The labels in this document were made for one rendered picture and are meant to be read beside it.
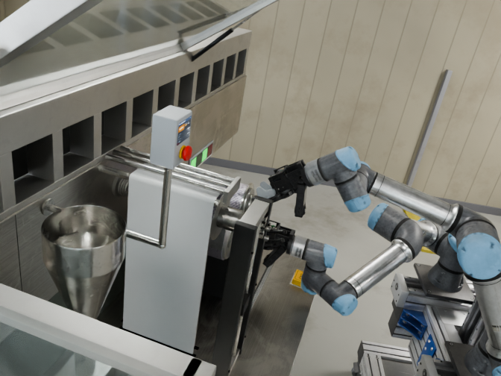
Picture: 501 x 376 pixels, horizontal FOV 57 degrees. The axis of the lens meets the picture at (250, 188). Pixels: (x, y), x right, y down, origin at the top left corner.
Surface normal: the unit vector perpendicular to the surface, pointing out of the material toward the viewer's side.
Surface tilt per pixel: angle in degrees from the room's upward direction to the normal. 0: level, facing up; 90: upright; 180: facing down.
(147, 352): 0
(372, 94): 90
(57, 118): 90
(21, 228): 90
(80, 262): 90
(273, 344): 0
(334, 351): 0
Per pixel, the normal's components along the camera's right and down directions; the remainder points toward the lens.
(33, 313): 0.15, -0.88
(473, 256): -0.36, 0.27
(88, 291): 0.34, 0.72
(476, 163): -0.07, 0.45
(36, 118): 0.94, 0.27
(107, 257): 0.72, 0.42
